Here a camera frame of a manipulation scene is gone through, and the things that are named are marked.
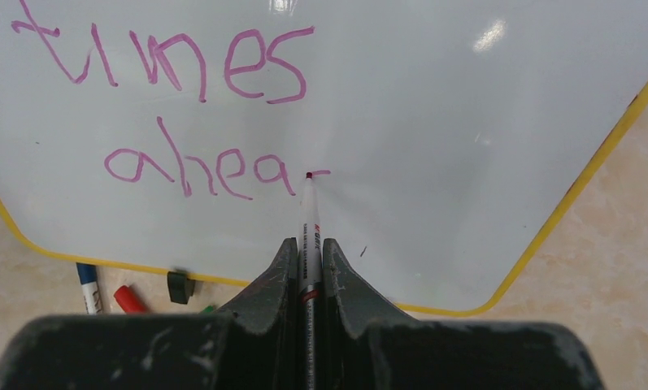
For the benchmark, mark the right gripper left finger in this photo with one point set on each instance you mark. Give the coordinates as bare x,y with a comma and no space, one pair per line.
259,350

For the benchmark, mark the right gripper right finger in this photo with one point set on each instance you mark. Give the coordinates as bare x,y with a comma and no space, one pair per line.
356,315

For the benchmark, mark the purple whiteboard marker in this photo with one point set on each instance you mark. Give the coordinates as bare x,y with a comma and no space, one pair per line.
309,281

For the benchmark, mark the yellow framed whiteboard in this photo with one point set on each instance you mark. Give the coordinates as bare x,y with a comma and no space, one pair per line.
178,134

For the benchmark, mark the red whiteboard marker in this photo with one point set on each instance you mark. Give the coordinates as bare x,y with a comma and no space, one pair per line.
128,301

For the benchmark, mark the blue whiteboard marker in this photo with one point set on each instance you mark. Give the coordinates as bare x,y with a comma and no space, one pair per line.
88,278

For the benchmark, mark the whiteboard wire stand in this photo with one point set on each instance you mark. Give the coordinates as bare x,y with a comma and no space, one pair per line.
180,286

